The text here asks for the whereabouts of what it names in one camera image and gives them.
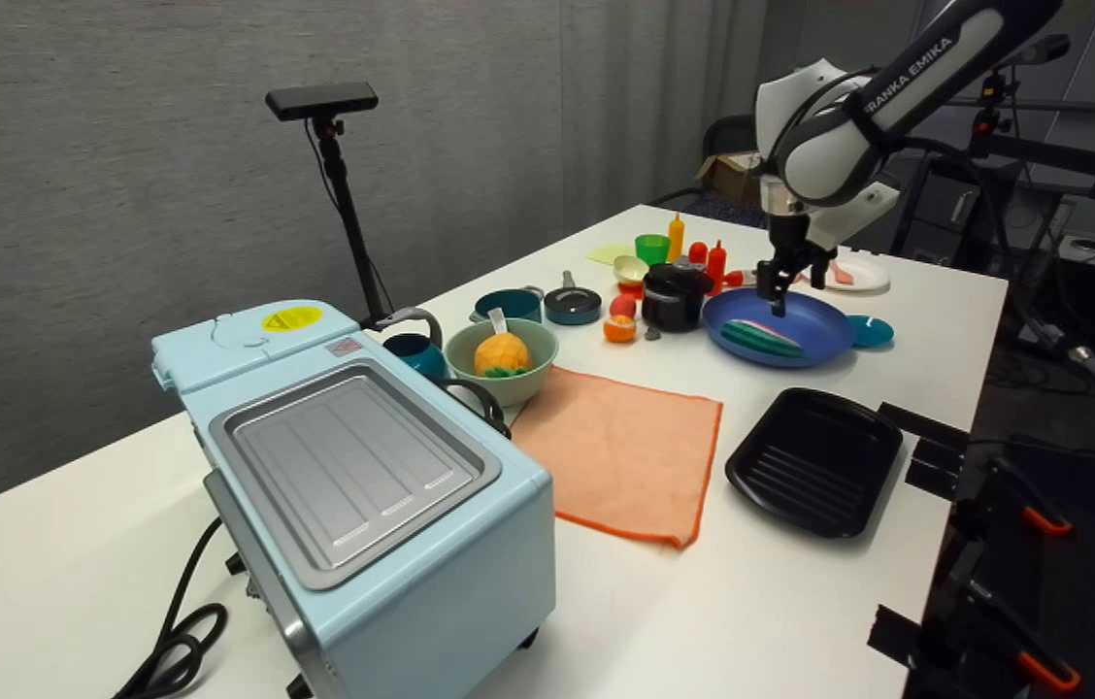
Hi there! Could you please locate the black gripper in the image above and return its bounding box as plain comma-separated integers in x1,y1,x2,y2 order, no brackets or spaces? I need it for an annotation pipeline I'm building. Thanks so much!
753,207,838,324

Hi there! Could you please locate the orange plushie with green leaves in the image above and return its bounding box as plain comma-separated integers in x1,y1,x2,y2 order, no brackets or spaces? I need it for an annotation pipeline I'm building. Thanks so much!
468,328,534,382

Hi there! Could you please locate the blue round plate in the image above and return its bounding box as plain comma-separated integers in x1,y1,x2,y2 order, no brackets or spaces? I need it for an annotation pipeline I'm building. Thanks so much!
697,284,861,374

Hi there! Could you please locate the white round plate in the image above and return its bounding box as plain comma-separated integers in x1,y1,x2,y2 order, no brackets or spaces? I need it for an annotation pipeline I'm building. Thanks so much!
790,253,898,299

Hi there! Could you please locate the black ridged rectangular plate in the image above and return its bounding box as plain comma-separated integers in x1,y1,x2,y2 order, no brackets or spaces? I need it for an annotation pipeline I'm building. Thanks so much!
723,385,907,543

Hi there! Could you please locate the small teal lid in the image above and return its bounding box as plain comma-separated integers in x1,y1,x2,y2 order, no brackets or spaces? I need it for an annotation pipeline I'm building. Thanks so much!
846,312,899,355

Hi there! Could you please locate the cardboard box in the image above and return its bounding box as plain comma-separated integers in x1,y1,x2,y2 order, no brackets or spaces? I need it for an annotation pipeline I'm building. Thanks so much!
697,148,766,215

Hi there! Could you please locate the green plastic cup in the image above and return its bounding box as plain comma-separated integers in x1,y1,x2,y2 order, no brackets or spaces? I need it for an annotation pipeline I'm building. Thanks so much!
634,229,676,273

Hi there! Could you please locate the small cream bowl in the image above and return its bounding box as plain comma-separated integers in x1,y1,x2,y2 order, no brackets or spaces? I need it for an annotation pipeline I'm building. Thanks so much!
609,253,652,291

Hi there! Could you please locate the small orange toy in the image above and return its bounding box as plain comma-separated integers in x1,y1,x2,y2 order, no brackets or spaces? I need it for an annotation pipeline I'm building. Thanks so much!
596,312,645,350

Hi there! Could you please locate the pale yellow mat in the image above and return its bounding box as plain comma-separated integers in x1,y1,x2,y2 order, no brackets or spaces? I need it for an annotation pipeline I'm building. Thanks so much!
582,242,635,273

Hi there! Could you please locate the small black pan with lid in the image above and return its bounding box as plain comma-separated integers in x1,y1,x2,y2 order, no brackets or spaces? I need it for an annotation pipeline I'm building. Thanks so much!
539,267,605,330

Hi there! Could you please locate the orange cloth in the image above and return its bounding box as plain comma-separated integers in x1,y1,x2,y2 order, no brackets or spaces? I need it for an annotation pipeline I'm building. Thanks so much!
504,366,724,555

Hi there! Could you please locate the teal toy pot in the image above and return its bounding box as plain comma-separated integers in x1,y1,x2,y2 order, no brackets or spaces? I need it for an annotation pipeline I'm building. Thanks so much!
468,284,548,330

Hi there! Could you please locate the pale green bowl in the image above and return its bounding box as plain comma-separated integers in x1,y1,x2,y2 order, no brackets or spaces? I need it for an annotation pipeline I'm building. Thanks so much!
442,316,561,417

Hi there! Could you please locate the black rig with orange clamps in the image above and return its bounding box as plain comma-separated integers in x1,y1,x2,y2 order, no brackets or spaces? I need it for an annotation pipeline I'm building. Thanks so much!
864,400,1095,699

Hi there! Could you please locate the light blue toaster oven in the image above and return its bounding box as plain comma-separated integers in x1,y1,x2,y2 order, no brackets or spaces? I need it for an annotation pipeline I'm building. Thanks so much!
147,299,561,699

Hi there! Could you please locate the dark teal mug metal handle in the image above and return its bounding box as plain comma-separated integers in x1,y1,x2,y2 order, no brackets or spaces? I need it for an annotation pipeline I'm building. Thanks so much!
376,307,455,388

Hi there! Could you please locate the black camera on stand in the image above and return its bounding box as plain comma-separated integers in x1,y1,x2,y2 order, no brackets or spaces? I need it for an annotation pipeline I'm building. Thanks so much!
262,79,399,330

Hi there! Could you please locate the black oven power cable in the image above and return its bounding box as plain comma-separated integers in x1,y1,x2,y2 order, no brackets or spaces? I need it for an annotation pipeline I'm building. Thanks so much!
108,514,236,699

